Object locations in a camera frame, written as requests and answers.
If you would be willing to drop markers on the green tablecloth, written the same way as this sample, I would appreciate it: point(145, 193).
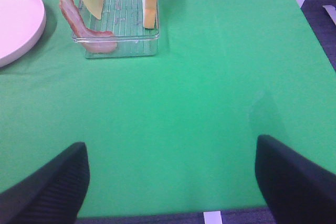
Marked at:
point(177, 131)

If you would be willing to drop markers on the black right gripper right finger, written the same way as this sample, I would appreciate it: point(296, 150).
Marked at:
point(295, 189)

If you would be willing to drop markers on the clear right plastic container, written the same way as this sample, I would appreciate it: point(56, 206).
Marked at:
point(125, 19)

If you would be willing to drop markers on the white floor tape strip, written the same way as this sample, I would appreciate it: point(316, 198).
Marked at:
point(212, 217)

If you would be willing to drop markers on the wavy bacon strip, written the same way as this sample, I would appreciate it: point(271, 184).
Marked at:
point(76, 23)

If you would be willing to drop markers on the pink round plate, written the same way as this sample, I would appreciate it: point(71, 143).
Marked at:
point(22, 25)

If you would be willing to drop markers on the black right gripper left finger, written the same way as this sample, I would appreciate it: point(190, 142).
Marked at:
point(52, 194)

